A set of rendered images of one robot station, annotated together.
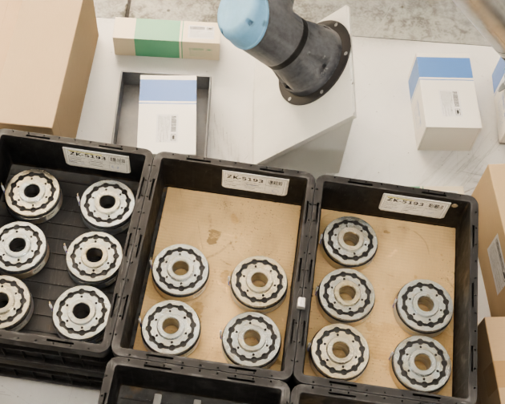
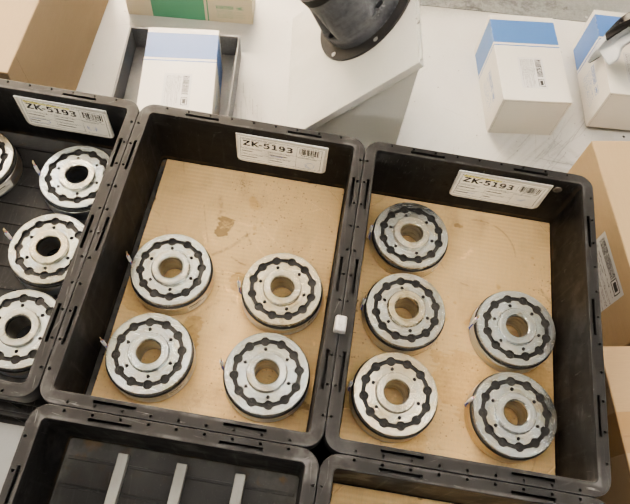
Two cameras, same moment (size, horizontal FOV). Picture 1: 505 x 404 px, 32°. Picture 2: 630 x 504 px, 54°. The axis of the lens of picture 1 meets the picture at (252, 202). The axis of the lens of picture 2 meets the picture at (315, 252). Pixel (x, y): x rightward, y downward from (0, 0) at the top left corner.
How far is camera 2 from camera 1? 0.78 m
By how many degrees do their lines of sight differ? 3
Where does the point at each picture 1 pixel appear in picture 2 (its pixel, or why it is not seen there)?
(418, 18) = not seen: hidden behind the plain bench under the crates
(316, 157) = (365, 130)
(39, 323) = not seen: outside the picture
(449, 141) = (528, 121)
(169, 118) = (180, 78)
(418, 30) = not seen: hidden behind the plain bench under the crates
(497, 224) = (605, 218)
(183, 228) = (183, 213)
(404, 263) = (482, 268)
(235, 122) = (268, 93)
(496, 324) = (617, 357)
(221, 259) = (233, 256)
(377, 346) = (446, 385)
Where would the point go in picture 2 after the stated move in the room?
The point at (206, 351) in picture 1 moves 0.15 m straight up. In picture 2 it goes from (201, 388) to (187, 350)
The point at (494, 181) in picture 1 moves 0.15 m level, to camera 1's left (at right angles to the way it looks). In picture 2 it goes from (601, 163) to (501, 149)
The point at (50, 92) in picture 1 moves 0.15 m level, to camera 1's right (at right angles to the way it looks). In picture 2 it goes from (11, 29) to (114, 42)
